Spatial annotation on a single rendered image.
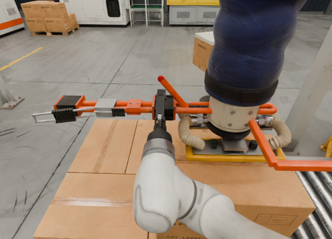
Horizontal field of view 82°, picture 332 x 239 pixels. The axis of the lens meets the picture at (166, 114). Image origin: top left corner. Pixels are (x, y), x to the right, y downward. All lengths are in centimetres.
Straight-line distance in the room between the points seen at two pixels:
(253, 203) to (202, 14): 756
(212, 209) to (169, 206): 11
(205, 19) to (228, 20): 755
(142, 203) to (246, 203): 51
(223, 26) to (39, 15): 734
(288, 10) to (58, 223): 134
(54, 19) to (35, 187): 592
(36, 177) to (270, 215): 207
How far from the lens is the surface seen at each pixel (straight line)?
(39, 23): 775
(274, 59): 59
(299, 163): 60
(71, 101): 77
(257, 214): 92
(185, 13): 799
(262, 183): 92
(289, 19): 56
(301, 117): 229
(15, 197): 233
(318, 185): 163
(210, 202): 48
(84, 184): 140
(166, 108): 66
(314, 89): 215
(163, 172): 43
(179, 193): 44
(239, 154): 72
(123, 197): 129
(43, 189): 225
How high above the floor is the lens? 163
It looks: 36 degrees down
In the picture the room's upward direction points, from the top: straight up
